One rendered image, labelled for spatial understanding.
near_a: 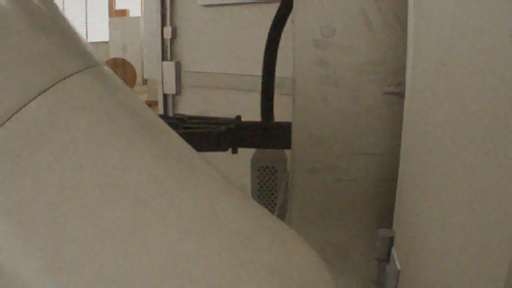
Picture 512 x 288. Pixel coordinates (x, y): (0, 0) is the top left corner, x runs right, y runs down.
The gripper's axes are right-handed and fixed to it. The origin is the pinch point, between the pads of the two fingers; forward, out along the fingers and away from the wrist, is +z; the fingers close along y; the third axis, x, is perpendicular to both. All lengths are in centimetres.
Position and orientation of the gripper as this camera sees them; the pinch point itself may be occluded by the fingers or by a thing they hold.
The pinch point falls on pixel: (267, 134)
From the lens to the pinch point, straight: 49.3
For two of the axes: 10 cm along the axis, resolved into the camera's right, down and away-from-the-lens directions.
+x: 0.0, -9.7, -2.4
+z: 9.9, 0.3, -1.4
